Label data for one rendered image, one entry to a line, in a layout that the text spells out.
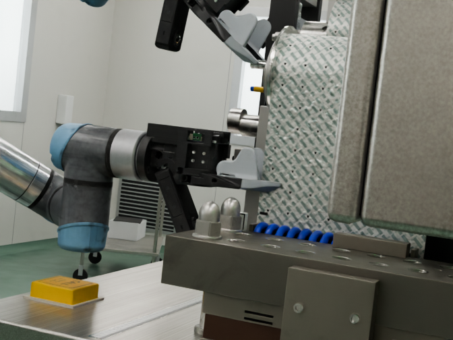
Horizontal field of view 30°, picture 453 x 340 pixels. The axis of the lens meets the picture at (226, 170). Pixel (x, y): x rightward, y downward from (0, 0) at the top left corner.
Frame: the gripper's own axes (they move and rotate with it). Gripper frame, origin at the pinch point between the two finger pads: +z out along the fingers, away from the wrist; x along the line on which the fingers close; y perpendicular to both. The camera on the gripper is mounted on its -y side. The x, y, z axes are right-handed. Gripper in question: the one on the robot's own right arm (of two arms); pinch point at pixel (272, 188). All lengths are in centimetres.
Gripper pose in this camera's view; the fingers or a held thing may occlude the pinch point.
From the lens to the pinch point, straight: 118.7
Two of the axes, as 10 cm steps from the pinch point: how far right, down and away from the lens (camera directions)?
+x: 3.8, -0.1, 9.3
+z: 9.2, 1.2, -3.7
